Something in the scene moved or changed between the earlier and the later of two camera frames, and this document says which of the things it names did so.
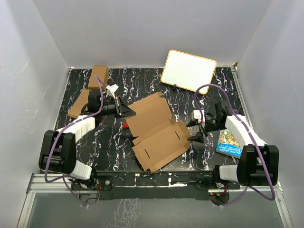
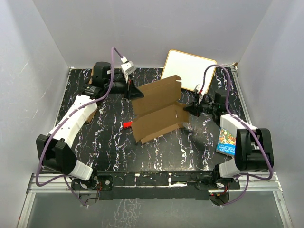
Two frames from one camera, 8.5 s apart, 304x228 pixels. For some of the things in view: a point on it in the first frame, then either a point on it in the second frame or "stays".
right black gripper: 198,137 → 194,109
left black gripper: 121,109 → 130,90
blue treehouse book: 228,144 stays
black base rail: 152,185 stays
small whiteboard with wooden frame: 188,71 stays
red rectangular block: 125,125 stays
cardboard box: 158,141 → 158,112
